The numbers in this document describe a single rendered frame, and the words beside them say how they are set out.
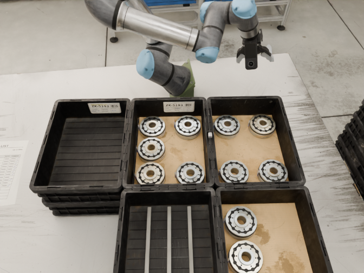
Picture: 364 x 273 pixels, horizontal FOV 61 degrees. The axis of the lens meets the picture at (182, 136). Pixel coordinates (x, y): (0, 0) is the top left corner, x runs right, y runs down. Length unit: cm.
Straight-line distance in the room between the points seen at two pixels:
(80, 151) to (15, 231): 37
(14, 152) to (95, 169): 46
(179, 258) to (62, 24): 290
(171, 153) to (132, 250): 38
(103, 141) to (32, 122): 46
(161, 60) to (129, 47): 166
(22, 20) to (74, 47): 77
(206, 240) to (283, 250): 24
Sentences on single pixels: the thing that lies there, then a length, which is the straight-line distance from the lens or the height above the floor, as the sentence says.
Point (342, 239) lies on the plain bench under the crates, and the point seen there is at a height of 70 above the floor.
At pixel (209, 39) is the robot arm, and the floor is 119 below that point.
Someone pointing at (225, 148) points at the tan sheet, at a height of 83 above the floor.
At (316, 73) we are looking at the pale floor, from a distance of 297.
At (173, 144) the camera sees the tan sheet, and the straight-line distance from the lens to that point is 120.
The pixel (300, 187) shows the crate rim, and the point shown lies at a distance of 107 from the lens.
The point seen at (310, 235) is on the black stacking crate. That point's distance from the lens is 106.
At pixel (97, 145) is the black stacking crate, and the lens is 125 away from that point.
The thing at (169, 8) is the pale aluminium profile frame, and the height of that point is 30.
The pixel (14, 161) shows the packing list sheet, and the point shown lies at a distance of 150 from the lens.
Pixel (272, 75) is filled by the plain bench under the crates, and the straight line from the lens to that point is 173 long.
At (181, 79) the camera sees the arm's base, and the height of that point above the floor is 83.
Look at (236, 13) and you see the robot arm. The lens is 110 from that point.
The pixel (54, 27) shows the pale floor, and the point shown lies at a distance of 351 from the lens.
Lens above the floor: 182
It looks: 53 degrees down
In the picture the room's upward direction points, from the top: straight up
